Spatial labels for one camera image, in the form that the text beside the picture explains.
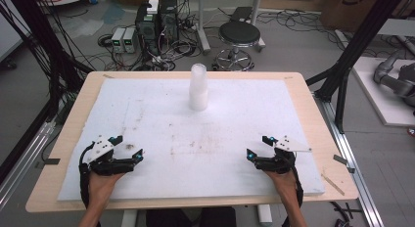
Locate stack of clear plastic cups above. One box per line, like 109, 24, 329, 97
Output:
189, 63, 209, 112

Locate small white box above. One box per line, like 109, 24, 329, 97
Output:
146, 0, 161, 16

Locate brown cardboard box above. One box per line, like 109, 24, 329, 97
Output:
320, 0, 394, 33

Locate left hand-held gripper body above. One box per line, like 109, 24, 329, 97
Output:
85, 135, 135, 176

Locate white table leg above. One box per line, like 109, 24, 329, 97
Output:
120, 208, 139, 227
256, 204, 274, 227

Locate grey power supply unit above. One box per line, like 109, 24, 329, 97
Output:
111, 26, 127, 54
122, 26, 138, 54

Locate white platform board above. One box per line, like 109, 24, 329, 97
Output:
351, 56, 415, 127

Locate person's left hand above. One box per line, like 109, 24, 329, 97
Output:
87, 171, 125, 206

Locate black round stool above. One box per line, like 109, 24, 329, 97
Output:
213, 21, 266, 72

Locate white foam mat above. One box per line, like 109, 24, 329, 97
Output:
57, 77, 326, 202

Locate person's right hand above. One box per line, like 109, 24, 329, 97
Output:
264, 169, 300, 203

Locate tangle of floor cables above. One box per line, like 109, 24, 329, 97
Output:
97, 11, 205, 72

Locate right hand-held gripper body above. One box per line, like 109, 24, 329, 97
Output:
255, 135, 312, 175

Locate grey desk leg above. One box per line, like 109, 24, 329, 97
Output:
195, 0, 212, 56

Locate black computer tower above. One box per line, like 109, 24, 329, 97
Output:
134, 3, 161, 57
159, 0, 180, 43

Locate thin wooden stick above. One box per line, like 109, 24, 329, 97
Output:
320, 173, 346, 197

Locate person's dark trousers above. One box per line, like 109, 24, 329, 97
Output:
145, 206, 238, 227

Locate aluminium floor rail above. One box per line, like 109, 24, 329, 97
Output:
313, 92, 386, 227
0, 120, 57, 209

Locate black metal frame stand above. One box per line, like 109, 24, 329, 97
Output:
5, 0, 94, 94
305, 0, 407, 134

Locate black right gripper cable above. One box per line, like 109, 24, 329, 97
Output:
281, 154, 305, 227

